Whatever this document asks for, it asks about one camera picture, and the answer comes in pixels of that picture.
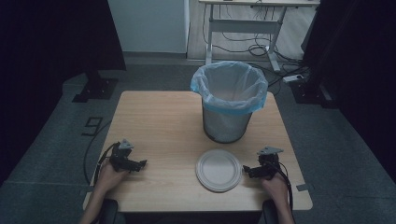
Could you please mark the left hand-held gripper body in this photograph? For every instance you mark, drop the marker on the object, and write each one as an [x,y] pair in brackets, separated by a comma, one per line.
[120,157]

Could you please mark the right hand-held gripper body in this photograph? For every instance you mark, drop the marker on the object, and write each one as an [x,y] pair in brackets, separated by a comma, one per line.
[268,165]

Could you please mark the white paper plate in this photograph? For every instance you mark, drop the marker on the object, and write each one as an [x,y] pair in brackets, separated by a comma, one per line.
[219,170]

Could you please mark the metal mesh trash bin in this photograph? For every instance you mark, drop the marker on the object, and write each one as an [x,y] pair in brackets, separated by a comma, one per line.
[224,126]

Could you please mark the blue plastic bin liner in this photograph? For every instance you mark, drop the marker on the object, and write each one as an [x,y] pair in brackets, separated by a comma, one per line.
[229,87]

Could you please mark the person's left hand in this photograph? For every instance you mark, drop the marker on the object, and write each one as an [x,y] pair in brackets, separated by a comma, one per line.
[109,179]

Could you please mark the person's right hand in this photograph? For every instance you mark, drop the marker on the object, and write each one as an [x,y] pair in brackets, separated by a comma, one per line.
[276,188]

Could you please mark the black chair armrest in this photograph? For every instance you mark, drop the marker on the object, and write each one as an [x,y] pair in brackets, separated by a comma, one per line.
[270,213]
[109,211]

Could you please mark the black stand base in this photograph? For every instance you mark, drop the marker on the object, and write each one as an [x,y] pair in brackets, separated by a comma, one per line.
[96,88]
[311,93]

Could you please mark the white power strip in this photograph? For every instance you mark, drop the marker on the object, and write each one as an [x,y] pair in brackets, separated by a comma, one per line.
[292,78]

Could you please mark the dark curtain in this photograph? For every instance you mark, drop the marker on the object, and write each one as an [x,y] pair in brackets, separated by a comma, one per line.
[358,62]
[46,62]

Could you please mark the white cabinet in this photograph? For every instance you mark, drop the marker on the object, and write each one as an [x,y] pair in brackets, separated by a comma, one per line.
[149,26]

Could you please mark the white desk frame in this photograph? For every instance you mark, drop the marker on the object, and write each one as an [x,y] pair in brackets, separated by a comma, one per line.
[243,26]

